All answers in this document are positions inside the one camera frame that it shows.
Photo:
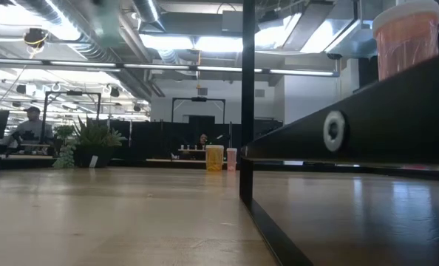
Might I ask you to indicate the large orange pill bottle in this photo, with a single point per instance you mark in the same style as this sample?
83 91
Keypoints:
214 159

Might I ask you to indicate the small pink pill bottle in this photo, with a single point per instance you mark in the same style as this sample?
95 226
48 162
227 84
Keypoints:
231 159
408 40

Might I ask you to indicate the small green pill bottle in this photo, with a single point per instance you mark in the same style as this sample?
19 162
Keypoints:
106 22

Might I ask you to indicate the white round shelf fastener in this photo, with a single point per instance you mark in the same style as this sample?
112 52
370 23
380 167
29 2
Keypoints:
328 130

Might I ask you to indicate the person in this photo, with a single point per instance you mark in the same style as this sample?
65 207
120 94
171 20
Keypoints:
33 127
203 140

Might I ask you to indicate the background wooden table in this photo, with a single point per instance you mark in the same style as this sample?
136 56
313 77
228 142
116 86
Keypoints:
175 160

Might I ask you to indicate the black ceiling spotlight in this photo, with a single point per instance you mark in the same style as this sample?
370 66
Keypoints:
114 92
136 107

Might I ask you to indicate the long ceiling light bar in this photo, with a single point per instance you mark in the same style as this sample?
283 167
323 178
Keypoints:
301 72

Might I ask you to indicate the potted green succulent plant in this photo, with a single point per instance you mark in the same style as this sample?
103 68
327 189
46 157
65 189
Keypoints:
94 142

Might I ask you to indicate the black background rig frame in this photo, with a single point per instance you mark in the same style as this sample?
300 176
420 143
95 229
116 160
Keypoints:
71 93
198 99

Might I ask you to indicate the black partition wall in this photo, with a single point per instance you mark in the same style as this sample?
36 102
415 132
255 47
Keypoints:
149 140

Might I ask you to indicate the round black hanging camera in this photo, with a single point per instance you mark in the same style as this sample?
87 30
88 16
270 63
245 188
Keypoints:
35 37

